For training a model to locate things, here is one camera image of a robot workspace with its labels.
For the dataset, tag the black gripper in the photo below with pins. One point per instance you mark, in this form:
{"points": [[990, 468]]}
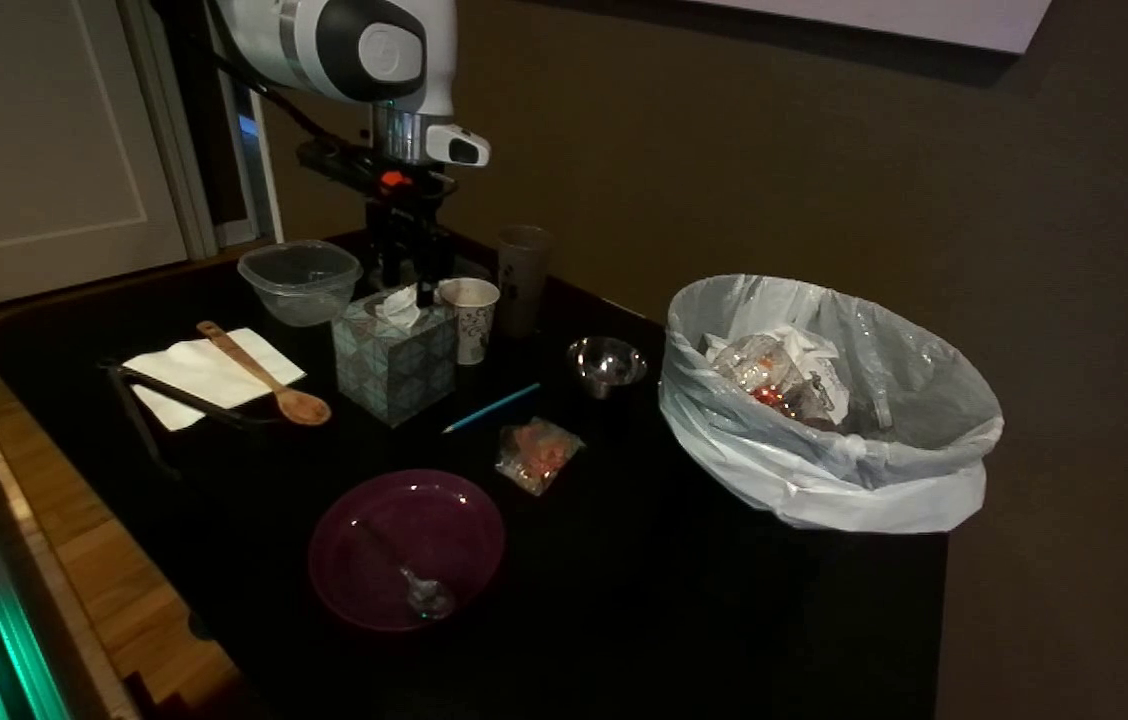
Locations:
{"points": [[396, 200]]}

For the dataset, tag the white tissue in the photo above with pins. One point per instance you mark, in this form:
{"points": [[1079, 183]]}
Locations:
{"points": [[401, 308]]}

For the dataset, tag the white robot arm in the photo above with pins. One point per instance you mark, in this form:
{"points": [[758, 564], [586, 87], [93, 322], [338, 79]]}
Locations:
{"points": [[348, 46]]}

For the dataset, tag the patterned grey tissue box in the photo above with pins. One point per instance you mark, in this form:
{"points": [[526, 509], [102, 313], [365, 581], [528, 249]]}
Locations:
{"points": [[391, 365]]}

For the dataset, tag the white paper cup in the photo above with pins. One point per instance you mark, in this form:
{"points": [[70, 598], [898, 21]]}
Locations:
{"points": [[470, 322]]}

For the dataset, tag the clear plastic bowl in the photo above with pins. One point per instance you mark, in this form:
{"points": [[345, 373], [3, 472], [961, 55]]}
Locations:
{"points": [[302, 280]]}

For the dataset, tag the dark glass tumbler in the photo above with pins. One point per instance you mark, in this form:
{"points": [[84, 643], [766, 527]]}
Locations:
{"points": [[526, 280]]}

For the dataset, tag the teal pen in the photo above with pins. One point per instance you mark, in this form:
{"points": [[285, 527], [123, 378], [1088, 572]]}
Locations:
{"points": [[495, 408]]}

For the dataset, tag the wooden spoon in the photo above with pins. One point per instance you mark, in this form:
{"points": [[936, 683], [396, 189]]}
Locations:
{"points": [[302, 404]]}

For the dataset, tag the small glass dish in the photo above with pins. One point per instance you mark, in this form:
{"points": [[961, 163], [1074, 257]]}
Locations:
{"points": [[607, 363]]}

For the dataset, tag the clear snack packet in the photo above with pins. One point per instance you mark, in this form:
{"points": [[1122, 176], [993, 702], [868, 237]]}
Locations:
{"points": [[538, 457]]}

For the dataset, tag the white napkin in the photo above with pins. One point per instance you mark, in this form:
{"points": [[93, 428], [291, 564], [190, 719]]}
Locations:
{"points": [[197, 373]]}

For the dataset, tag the black tongs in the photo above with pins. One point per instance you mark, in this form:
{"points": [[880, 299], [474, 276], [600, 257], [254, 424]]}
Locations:
{"points": [[168, 392]]}

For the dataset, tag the dark red plate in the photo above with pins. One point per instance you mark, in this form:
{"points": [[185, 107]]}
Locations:
{"points": [[385, 535]]}

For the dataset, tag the crumpled trash in bin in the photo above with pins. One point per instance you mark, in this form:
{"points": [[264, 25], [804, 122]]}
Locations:
{"points": [[784, 365]]}

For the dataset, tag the white door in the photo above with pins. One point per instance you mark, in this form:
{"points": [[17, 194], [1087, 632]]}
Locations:
{"points": [[30, 133]]}

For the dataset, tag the wooden side furniture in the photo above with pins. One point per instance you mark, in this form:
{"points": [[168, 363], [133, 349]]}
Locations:
{"points": [[84, 562]]}

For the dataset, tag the trash bin with white bag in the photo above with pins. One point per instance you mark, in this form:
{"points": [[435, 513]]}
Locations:
{"points": [[804, 467]]}

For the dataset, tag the white paper sheet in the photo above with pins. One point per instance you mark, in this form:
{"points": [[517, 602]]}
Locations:
{"points": [[908, 17]]}

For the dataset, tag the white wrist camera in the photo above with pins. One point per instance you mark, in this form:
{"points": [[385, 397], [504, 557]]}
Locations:
{"points": [[456, 146]]}

